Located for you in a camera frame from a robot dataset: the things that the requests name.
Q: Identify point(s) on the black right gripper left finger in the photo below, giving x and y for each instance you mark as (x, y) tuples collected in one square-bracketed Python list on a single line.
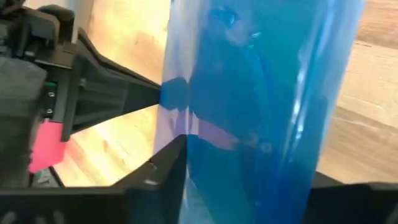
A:
[(93, 205)]

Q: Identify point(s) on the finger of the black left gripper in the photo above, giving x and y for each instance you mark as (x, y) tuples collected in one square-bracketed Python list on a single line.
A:
[(105, 96)]

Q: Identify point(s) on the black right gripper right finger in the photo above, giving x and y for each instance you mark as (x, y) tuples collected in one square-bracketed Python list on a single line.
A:
[(357, 205)]

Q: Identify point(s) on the large blue disc case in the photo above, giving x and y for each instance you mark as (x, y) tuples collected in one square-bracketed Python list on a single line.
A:
[(264, 124)]

